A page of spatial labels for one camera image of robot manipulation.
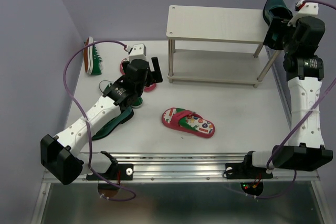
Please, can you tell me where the green loafer shoe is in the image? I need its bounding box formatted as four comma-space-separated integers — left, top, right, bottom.
92, 107, 134, 141
262, 0, 293, 27

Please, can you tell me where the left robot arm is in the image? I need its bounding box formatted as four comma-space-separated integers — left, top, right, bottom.
40, 57, 163, 185

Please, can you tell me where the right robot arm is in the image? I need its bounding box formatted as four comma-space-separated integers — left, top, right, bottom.
241, 16, 333, 177

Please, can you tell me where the white two-tier shoe shelf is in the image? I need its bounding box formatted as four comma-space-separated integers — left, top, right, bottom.
166, 5, 279, 88

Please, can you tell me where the green canvas sneaker flat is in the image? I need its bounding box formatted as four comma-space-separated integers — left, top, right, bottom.
98, 80, 143, 109

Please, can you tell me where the green canvas sneaker on side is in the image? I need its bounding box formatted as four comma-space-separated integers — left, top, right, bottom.
83, 45, 103, 76

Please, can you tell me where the pink flip-flop with letters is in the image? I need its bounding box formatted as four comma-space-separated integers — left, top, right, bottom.
161, 108, 215, 138

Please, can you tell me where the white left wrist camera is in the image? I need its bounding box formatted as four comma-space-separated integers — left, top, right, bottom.
125, 44, 147, 62

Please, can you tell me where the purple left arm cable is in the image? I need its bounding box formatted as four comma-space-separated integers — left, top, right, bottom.
64, 40, 136, 201

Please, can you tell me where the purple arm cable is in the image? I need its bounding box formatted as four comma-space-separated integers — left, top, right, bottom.
64, 40, 136, 201
223, 0, 336, 199

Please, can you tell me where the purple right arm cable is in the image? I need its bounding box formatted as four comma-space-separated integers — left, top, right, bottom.
223, 0, 336, 199

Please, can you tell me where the aluminium table edge rail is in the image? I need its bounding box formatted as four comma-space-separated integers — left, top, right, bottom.
111, 153, 320, 184

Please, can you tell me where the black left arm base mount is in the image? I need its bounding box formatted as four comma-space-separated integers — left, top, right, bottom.
92, 151, 134, 181

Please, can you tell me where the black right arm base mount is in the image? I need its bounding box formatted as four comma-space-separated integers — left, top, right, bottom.
223, 151, 273, 179

